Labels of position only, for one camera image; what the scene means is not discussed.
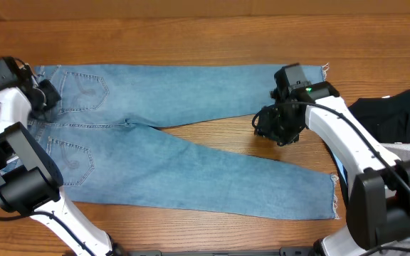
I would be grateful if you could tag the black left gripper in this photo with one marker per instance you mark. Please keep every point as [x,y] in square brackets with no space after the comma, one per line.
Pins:
[54,96]

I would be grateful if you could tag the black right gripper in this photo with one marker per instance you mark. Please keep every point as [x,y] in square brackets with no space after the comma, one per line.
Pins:
[266,130]

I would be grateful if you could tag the light blue denim jeans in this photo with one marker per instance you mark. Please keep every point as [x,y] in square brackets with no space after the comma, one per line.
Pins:
[107,137]

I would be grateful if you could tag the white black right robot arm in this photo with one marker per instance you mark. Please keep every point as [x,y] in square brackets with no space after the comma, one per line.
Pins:
[378,181]

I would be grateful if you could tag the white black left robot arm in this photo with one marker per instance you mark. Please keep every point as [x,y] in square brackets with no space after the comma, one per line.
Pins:
[31,185]

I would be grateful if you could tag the black garment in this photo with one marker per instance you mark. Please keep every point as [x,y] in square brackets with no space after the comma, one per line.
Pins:
[387,119]

